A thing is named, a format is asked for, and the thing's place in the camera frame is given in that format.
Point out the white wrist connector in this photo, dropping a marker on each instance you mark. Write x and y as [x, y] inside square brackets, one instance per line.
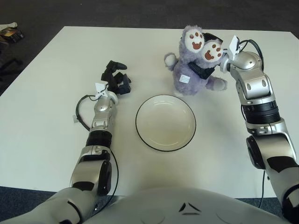
[100, 87]
[234, 44]

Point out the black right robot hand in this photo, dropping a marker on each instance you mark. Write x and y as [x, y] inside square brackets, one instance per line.
[203, 71]

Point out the brown and black floor clutter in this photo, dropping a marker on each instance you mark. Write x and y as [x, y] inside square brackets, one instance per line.
[11, 33]

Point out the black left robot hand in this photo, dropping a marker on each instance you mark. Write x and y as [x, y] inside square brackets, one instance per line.
[112, 80]

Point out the white left wrist connector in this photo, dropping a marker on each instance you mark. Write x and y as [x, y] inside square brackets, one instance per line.
[100, 87]

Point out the grey robot torso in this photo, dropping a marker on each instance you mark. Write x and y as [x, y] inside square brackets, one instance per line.
[163, 205]

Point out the white plate with black rim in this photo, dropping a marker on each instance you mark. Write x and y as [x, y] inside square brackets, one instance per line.
[165, 121]

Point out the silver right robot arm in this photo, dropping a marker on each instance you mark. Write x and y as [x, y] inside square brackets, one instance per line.
[257, 86]

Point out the white right wrist connector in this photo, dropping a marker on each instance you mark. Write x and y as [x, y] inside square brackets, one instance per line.
[234, 44]

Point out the purple plush bunny doll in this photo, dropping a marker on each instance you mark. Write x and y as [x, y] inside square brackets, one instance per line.
[184, 88]

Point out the black object on floor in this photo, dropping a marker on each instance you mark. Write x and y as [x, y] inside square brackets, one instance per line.
[12, 61]

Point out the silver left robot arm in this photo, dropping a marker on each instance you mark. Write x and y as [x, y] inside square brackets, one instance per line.
[101, 116]

